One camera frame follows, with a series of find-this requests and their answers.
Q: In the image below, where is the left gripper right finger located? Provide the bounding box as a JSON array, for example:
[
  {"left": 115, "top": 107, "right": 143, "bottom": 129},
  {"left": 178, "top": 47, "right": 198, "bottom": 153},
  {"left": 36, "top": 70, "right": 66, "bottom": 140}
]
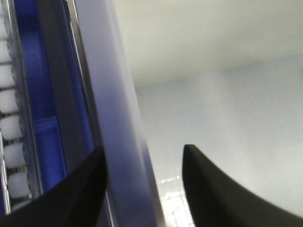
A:
[{"left": 182, "top": 144, "right": 303, "bottom": 227}]

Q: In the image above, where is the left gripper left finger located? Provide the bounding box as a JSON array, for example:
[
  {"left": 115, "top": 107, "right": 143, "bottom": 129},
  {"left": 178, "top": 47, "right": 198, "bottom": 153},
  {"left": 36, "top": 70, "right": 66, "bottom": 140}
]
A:
[{"left": 0, "top": 147, "right": 107, "bottom": 227}]

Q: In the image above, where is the white plastic tote bin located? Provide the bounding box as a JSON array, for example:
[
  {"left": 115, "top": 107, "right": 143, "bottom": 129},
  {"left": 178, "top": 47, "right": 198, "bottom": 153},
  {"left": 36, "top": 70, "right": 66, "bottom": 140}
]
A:
[{"left": 73, "top": 0, "right": 303, "bottom": 227}]

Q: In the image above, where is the blue bin left upper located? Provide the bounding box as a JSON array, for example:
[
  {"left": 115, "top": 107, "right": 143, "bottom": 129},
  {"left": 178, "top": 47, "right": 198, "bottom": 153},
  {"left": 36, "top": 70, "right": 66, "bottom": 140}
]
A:
[{"left": 14, "top": 0, "right": 93, "bottom": 192}]

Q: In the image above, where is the left white roller track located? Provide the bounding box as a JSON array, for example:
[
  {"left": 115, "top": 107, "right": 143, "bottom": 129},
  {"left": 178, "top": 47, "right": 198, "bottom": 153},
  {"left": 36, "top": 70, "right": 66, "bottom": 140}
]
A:
[{"left": 0, "top": 0, "right": 32, "bottom": 215}]

